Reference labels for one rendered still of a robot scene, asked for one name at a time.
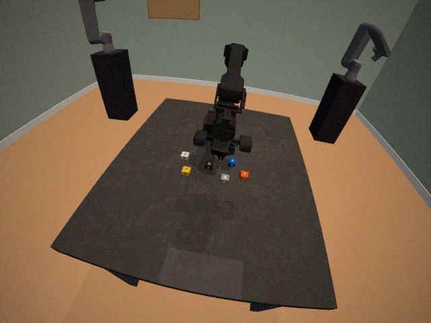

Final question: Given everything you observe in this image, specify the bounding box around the yellow block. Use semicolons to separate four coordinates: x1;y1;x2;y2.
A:
181;166;191;176

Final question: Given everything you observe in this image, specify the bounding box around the orange block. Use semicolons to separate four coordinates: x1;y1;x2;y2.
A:
240;171;248;180

